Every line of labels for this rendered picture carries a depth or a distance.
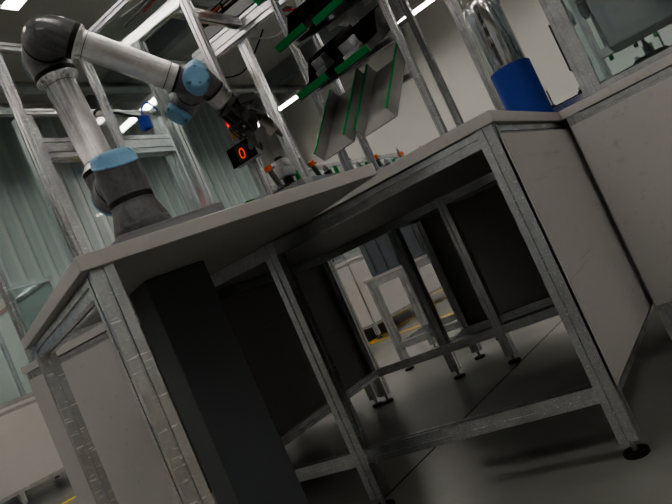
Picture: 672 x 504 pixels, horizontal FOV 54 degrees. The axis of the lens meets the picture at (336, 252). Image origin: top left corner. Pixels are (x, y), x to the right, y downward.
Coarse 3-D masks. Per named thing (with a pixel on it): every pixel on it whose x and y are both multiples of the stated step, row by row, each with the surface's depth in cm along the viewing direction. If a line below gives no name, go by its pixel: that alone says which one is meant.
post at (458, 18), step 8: (448, 0) 287; (456, 0) 285; (448, 8) 287; (456, 8) 285; (456, 16) 286; (456, 24) 287; (464, 24) 285; (464, 32) 285; (464, 40) 286; (472, 40) 284; (472, 48) 286; (472, 56) 285; (480, 64) 285; (480, 72) 285; (488, 80) 284; (488, 88) 284; (496, 96) 284; (496, 104) 284
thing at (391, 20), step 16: (272, 0) 210; (384, 0) 192; (400, 0) 207; (400, 32) 192; (416, 32) 207; (320, 48) 224; (400, 48) 192; (304, 64) 209; (416, 64) 192; (432, 64) 205; (336, 80) 223; (416, 80) 191; (320, 96) 209; (448, 96) 205; (320, 112) 209; (432, 112) 191; (368, 144) 223; (368, 160) 222
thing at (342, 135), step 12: (360, 72) 203; (360, 84) 201; (336, 96) 212; (348, 96) 207; (324, 108) 206; (336, 108) 210; (348, 108) 192; (324, 120) 204; (336, 120) 205; (348, 120) 190; (324, 132) 202; (336, 132) 200; (348, 132) 188; (324, 144) 200; (336, 144) 196; (348, 144) 190; (324, 156) 198
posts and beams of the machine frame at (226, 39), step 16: (288, 0) 323; (208, 16) 315; (224, 16) 326; (240, 16) 336; (256, 16) 331; (272, 16) 332; (224, 32) 343; (240, 32) 338; (224, 48) 344; (240, 48) 345; (256, 64) 345; (256, 80) 344; (272, 96) 345; (272, 112) 342; (288, 144) 340; (304, 176) 339
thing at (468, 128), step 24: (480, 120) 154; (504, 120) 161; (528, 120) 180; (552, 120) 204; (432, 144) 161; (384, 168) 169; (408, 168) 168; (456, 168) 218; (480, 168) 256; (360, 192) 174; (408, 192) 226; (432, 192) 268; (360, 216) 235; (384, 216) 280; (312, 240) 244; (336, 240) 293; (264, 264) 255; (216, 288) 266
